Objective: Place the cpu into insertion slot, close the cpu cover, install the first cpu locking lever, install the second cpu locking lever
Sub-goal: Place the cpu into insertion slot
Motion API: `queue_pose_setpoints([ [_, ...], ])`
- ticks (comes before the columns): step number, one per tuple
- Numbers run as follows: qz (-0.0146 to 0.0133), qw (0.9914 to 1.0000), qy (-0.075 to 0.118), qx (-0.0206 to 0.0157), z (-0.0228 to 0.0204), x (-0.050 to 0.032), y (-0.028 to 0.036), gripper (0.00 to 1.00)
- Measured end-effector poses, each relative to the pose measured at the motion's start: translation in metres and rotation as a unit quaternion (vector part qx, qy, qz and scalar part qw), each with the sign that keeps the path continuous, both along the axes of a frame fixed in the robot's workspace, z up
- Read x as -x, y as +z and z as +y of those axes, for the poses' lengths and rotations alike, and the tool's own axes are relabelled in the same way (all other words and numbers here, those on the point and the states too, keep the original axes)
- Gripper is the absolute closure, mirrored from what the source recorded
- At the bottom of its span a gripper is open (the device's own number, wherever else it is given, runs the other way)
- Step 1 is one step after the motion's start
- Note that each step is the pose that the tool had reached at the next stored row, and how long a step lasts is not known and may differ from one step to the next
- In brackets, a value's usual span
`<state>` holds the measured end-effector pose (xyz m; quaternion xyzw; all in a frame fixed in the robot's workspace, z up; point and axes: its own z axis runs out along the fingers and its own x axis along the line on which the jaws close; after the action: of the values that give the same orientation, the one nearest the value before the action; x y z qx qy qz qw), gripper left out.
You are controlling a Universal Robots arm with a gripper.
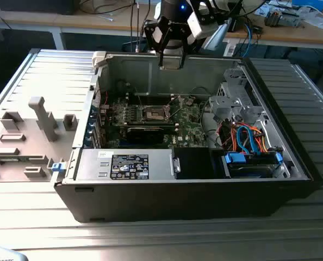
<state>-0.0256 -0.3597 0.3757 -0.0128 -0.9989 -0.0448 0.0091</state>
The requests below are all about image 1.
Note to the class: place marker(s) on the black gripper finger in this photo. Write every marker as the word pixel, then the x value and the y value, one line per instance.
pixel 152 35
pixel 185 40

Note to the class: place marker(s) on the CPU with silver top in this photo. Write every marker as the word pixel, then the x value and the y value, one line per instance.
pixel 171 66

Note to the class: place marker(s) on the RAM slot with white clips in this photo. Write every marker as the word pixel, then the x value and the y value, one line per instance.
pixel 176 124
pixel 176 130
pixel 172 100
pixel 172 95

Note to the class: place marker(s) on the CPU socket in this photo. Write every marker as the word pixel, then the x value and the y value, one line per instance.
pixel 153 113

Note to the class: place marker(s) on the black upright box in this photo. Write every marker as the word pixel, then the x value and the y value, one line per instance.
pixel 237 25

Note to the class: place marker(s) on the metal drive cage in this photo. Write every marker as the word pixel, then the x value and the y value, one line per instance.
pixel 226 106

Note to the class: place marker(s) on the green motherboard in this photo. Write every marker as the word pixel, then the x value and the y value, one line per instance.
pixel 188 127

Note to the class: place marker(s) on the black heat sink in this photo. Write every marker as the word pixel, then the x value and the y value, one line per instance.
pixel 271 18

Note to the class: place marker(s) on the black graphics card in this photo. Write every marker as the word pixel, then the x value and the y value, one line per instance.
pixel 145 135

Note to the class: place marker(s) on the wooden desk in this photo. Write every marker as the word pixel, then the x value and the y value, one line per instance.
pixel 286 35
pixel 28 20

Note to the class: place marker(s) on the grey metal drive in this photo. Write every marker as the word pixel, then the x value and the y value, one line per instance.
pixel 290 19

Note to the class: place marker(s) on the black flat device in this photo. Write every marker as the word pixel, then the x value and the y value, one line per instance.
pixel 36 6

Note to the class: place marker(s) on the hard disk in blue carrier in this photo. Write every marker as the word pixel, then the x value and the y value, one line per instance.
pixel 235 158

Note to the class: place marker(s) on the blue box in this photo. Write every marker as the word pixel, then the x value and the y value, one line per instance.
pixel 311 4

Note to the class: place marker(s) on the white paper sheets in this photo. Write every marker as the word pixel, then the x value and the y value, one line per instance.
pixel 320 21

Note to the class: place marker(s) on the silver power supply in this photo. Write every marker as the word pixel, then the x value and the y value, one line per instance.
pixel 93 163

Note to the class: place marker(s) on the grey parts rack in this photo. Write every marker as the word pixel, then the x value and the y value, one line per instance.
pixel 42 152

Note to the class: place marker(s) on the blue case latch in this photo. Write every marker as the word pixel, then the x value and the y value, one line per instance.
pixel 57 167

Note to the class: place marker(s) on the black PC case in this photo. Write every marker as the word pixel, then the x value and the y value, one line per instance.
pixel 150 201

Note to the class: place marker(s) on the green RAM stick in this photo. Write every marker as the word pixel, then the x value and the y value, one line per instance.
pixel 14 159

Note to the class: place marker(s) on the grey device with lettering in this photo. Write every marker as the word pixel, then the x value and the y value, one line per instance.
pixel 3 255

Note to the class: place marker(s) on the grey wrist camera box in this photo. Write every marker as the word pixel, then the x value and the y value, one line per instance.
pixel 202 24

